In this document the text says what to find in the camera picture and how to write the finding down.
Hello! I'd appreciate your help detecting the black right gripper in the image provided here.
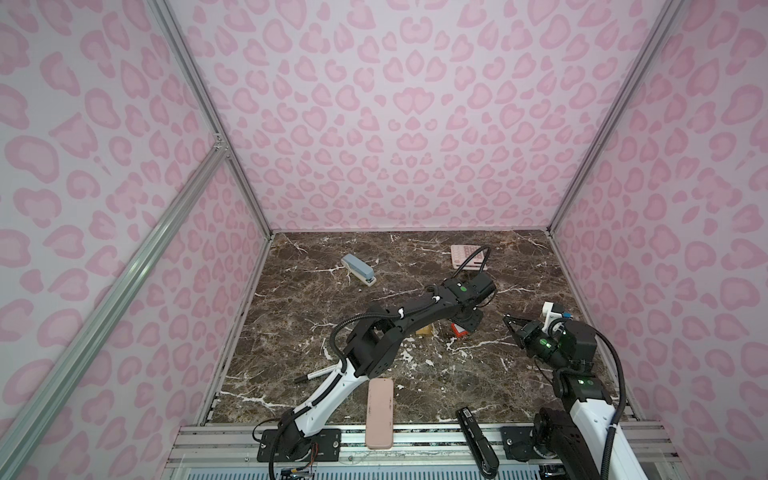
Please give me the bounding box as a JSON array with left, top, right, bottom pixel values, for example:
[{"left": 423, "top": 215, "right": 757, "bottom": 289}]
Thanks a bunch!
[{"left": 502, "top": 316, "right": 571, "bottom": 372}]

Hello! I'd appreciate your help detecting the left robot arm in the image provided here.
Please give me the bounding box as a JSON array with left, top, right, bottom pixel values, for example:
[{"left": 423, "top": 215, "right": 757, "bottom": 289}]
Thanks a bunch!
[{"left": 261, "top": 272, "right": 496, "bottom": 463}]

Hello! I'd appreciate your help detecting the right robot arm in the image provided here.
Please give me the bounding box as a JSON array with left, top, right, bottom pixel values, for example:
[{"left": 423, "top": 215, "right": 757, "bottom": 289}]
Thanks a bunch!
[{"left": 503, "top": 315, "right": 647, "bottom": 479}]

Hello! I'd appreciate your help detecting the pink desk calculator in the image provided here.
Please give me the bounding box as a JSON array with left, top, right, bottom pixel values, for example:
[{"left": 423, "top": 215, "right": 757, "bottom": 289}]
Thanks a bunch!
[{"left": 450, "top": 244, "right": 486, "bottom": 271}]

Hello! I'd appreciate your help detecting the grey blue stapler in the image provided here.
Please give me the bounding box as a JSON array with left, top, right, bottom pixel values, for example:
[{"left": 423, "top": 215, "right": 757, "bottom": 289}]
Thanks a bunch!
[{"left": 341, "top": 254, "right": 376, "bottom": 286}]

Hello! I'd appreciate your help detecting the black stapler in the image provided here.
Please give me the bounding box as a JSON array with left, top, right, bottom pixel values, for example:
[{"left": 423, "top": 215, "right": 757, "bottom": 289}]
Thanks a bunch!
[{"left": 456, "top": 407, "right": 500, "bottom": 479}]

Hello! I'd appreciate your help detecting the pink pencil case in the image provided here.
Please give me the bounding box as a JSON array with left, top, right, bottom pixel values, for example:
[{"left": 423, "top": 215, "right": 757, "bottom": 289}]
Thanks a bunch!
[{"left": 365, "top": 378, "right": 394, "bottom": 450}]

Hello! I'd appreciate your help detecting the black white marker pen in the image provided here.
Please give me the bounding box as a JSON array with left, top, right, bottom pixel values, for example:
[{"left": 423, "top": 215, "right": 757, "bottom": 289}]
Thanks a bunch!
[{"left": 293, "top": 365, "right": 336, "bottom": 384}]

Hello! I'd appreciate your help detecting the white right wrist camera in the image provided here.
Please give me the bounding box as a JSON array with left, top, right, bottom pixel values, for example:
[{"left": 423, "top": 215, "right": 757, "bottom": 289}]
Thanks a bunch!
[{"left": 542, "top": 302, "right": 572, "bottom": 335}]

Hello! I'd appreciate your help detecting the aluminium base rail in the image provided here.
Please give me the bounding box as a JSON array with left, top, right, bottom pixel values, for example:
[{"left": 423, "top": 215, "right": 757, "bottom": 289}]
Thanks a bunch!
[{"left": 161, "top": 421, "right": 688, "bottom": 479}]

